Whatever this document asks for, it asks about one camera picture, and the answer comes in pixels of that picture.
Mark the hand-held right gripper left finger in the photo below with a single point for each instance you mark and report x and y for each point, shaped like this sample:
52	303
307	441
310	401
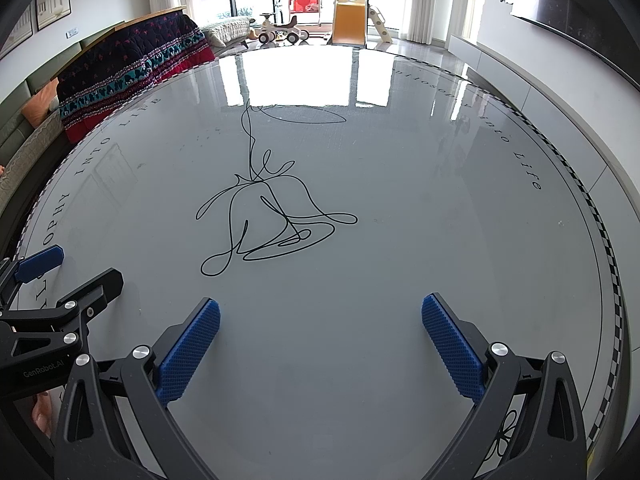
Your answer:
190	345

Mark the black television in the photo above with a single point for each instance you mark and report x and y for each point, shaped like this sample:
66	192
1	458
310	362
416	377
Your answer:
590	5

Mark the person's left hand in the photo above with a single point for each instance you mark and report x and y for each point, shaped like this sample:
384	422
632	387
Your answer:
42	412

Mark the framed wall picture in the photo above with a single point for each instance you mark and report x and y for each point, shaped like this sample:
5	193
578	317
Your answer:
17	32
52	2

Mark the orange cushion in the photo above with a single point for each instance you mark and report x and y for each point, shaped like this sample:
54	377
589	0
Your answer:
40	105

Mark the white low cabinet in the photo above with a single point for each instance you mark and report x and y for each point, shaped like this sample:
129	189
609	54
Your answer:
500	60

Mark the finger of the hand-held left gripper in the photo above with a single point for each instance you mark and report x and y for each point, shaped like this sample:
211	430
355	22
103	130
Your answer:
40	262
100	290

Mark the wall switch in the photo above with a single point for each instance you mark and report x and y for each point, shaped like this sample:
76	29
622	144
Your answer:
73	32

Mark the red swing seat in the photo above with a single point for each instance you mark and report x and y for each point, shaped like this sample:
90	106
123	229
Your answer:
304	4

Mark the green sofa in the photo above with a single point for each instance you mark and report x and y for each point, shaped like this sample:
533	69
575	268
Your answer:
15	110

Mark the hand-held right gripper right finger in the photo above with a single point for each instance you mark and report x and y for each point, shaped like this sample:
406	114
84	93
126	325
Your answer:
452	345

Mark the orange toy slide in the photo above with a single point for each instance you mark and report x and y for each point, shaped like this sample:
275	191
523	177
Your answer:
347	22

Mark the white ride-on toy car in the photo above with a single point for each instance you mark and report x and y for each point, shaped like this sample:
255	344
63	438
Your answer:
266	32

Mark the white floor mattress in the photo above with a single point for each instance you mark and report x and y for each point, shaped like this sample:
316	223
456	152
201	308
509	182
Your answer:
230	30

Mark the white ride-on toy plane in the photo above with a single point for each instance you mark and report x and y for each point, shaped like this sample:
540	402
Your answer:
292	30

